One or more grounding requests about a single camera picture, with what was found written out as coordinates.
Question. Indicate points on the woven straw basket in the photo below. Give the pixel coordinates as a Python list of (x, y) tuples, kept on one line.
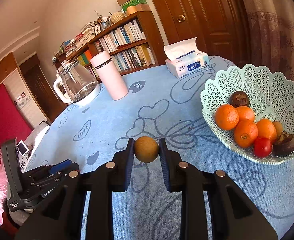
[(117, 17)]

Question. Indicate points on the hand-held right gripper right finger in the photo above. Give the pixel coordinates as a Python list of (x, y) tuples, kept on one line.
[(164, 165)]

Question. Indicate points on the row of upright books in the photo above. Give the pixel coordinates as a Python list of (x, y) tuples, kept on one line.
[(127, 35)]

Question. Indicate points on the white tissue pack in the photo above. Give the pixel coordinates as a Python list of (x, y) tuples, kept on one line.
[(187, 66)]

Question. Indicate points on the patterned brown curtain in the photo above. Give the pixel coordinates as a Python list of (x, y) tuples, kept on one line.
[(269, 30)]

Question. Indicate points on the small mandarin orange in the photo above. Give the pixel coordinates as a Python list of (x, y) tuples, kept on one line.
[(246, 133), (246, 113), (266, 129)]

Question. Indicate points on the white tablet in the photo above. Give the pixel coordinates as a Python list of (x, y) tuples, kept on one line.
[(23, 148)]

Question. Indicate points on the brass door knob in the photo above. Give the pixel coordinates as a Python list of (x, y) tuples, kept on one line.
[(180, 18)]

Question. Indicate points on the blue printed tablecloth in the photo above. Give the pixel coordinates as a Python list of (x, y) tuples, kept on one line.
[(107, 115)]

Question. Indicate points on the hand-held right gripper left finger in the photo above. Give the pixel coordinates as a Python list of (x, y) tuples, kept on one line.
[(129, 165)]

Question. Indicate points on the brown panelled wooden door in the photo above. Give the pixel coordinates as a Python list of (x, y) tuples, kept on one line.
[(207, 12)]

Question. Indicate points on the pink thermos bottle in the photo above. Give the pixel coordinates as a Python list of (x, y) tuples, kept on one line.
[(110, 77)]

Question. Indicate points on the brown round longan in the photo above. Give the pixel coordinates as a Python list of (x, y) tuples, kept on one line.
[(278, 129), (146, 149)]

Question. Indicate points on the dark wooden door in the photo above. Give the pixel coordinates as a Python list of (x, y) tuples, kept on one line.
[(37, 87)]

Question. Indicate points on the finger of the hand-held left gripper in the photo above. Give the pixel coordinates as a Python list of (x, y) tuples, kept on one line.
[(54, 180), (59, 166)]

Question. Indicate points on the red padded headboard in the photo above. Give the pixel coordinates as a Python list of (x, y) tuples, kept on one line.
[(2, 120)]

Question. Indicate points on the large orange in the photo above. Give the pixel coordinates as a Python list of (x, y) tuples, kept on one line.
[(226, 117)]

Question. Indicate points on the white bed sheet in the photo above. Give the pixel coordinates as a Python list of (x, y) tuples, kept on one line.
[(38, 132)]

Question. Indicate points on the large red tomato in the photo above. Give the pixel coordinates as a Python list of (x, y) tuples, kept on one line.
[(262, 147)]

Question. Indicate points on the light green plastic basket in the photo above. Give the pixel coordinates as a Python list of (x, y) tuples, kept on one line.
[(266, 87)]

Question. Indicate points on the dark brown water chestnut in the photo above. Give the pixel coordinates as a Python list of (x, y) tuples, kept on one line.
[(239, 99), (284, 142)]

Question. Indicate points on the green cardboard box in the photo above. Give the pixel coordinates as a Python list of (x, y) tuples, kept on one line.
[(134, 3)]

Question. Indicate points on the wooden bookshelf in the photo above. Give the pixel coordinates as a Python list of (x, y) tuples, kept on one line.
[(154, 35)]

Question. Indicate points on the stack of flat books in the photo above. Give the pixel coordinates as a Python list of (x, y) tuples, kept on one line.
[(87, 30)]

